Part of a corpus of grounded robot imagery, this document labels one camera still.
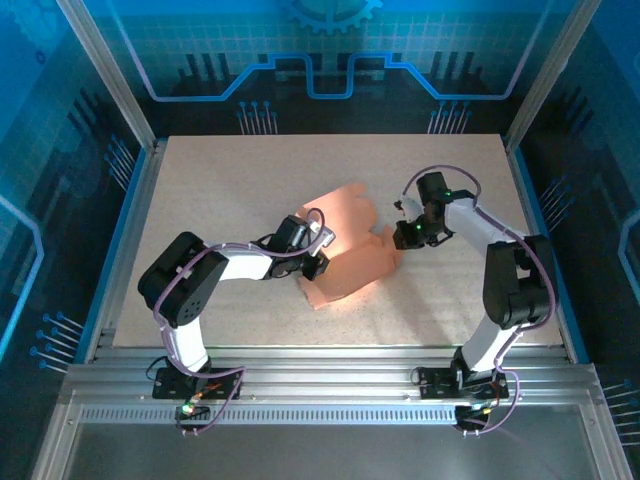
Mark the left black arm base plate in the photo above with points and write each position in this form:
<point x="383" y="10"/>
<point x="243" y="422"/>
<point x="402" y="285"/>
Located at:
<point x="170" y="387"/>

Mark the aluminium corner post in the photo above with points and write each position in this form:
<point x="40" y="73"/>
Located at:
<point x="550" y="65"/>
<point x="100" y="60"/>

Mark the left aluminium corner post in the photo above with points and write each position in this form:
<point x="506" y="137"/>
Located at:
<point x="100" y="60"/>

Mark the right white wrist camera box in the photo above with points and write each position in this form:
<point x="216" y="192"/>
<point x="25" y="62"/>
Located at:
<point x="411" y="207"/>

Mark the right small LED circuit board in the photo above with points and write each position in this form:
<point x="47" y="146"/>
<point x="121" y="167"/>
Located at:
<point x="472" y="410"/>

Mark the left small LED circuit board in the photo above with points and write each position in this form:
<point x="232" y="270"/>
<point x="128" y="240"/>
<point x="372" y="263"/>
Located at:
<point x="189" y="410"/>

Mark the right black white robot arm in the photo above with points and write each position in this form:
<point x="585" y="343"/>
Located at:
<point x="520" y="285"/>

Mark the right aluminium side rail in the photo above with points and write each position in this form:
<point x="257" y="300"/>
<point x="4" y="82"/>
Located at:
<point x="525" y="200"/>

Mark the grey metal panel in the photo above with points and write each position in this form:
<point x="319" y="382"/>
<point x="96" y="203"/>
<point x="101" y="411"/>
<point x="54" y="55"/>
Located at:
<point x="325" y="455"/>

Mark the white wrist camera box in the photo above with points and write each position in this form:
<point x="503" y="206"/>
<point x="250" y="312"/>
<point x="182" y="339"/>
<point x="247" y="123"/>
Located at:
<point x="324" y="236"/>
<point x="411" y="207"/>

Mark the left aluminium side rail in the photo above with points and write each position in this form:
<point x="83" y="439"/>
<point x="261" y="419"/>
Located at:
<point x="136" y="210"/>

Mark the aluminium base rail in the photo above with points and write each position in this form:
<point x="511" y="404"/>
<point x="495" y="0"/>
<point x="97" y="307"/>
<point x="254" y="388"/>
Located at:
<point x="325" y="380"/>

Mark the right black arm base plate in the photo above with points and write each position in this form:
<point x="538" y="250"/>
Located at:
<point x="435" y="385"/>

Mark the aluminium side rail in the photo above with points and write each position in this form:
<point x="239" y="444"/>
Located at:
<point x="525" y="200"/>
<point x="136" y="210"/>

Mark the brown cardboard paper box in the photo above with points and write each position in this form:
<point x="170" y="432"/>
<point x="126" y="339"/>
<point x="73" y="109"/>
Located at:
<point x="350" y="225"/>

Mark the right aluminium corner post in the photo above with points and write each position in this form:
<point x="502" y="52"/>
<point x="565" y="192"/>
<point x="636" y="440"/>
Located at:
<point x="550" y="65"/>

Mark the small led circuit board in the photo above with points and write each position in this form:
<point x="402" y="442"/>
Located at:
<point x="189" y="410"/>
<point x="472" y="410"/>

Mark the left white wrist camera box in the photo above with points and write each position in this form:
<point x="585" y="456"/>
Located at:
<point x="324" y="236"/>

